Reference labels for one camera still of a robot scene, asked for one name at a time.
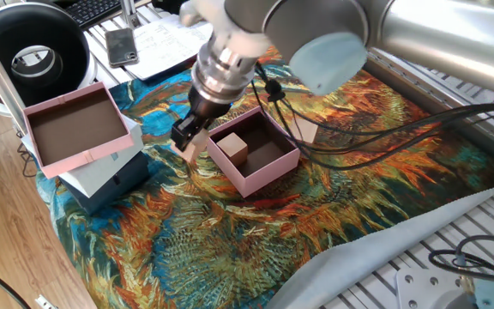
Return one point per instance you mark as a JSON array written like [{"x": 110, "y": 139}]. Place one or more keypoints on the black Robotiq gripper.
[{"x": 206, "y": 107}]

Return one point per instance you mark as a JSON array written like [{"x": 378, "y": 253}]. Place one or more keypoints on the small wooden cube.
[
  {"x": 238, "y": 148},
  {"x": 199, "y": 149}
]

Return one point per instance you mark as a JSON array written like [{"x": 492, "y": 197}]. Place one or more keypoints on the small pink gift box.
[{"x": 264, "y": 176}]

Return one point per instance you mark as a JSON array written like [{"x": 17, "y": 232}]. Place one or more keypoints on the large wooden cube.
[{"x": 307, "y": 131}]

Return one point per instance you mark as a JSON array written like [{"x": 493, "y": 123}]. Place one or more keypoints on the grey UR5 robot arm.
[{"x": 444, "y": 38}]

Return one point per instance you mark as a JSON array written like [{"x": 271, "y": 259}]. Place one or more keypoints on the dark navy box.
[{"x": 114, "y": 189}]

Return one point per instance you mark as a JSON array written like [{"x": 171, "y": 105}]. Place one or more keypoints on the large pink open box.
[{"x": 75, "y": 129}]

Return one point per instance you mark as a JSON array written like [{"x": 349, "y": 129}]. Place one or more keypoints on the printed white paper sheet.
[{"x": 165, "y": 47}]

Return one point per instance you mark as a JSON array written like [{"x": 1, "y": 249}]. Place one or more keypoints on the black smartphone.
[{"x": 121, "y": 47}]

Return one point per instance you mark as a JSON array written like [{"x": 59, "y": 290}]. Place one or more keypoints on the sunflower painting table cloth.
[{"x": 187, "y": 240}]

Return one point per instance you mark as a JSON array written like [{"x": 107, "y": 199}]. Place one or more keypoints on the silver metal stand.
[{"x": 129, "y": 13}]

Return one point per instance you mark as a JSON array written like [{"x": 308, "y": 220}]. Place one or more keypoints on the black keyboard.
[{"x": 92, "y": 10}]

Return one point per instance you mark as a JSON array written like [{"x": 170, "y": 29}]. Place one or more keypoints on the white and silver wrist mount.
[{"x": 221, "y": 68}]

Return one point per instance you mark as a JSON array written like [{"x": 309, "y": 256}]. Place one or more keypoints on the wide aluminium frame rail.
[{"x": 423, "y": 86}]

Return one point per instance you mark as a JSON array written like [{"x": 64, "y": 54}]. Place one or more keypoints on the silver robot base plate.
[{"x": 423, "y": 292}]

